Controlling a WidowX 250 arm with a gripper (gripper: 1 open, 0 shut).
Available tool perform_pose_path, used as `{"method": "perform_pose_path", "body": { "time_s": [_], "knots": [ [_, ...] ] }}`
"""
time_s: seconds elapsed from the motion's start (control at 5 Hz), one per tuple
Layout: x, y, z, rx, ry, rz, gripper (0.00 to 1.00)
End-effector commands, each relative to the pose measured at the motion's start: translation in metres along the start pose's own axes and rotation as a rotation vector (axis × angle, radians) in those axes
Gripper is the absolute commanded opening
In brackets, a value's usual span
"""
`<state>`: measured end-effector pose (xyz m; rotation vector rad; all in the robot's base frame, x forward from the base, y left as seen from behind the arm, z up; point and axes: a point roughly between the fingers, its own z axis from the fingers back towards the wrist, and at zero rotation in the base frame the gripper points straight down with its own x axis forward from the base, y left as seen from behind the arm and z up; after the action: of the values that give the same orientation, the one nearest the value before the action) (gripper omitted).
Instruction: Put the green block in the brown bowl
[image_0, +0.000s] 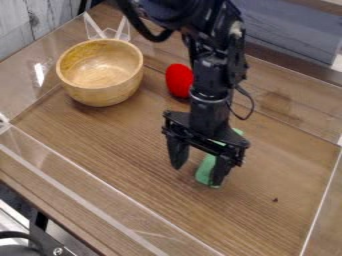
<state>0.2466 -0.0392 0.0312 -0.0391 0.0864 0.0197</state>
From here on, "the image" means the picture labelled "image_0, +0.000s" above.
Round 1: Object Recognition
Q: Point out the red felt strawberry toy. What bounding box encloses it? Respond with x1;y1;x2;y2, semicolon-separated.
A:
166;63;194;99

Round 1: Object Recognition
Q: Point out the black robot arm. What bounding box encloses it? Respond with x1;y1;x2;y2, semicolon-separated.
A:
116;0;250;187

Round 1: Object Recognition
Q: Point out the green rectangular block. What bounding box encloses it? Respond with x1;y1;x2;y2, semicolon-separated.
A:
195;128;250;188

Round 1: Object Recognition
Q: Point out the black cable bottom left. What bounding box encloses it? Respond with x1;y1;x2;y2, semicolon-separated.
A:
0;229;37;256

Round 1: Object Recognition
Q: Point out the black metal table bracket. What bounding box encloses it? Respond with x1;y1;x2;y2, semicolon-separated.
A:
29;211;76;256

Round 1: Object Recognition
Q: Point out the grey blue sofa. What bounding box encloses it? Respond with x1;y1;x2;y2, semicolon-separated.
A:
232;0;342;65

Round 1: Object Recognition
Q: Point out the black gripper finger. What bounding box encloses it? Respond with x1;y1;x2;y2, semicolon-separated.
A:
167;136;190;170
210;155;235;187

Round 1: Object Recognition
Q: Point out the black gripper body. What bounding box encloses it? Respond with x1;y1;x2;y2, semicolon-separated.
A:
160;91;251;168

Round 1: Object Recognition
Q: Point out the light brown wooden bowl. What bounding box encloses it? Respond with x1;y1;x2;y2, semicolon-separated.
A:
56;39;144;107

